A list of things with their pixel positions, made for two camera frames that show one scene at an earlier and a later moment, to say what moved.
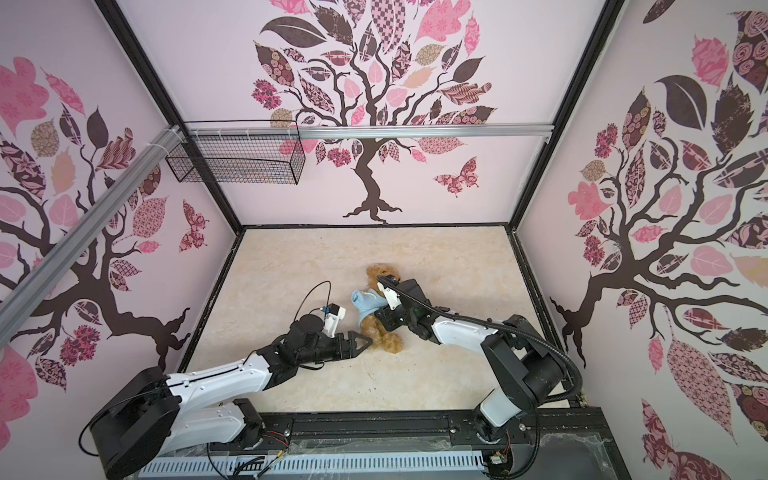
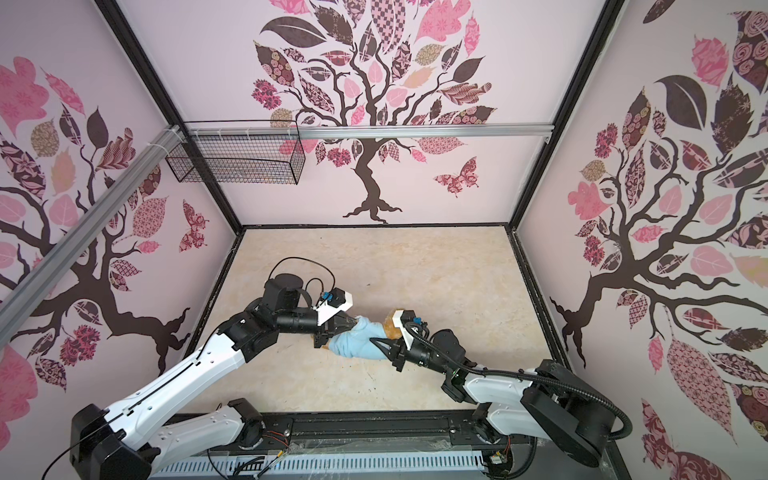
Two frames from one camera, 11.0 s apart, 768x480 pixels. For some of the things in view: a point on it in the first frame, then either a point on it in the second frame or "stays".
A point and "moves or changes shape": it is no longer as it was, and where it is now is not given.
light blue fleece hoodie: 366,302 moves or changes shape
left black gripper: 350,353 to 329,329
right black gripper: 388,318 to 401,353
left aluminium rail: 25,293 stays
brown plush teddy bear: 371,329 moves or changes shape
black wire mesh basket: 242,152 stays
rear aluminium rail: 369,131 stays
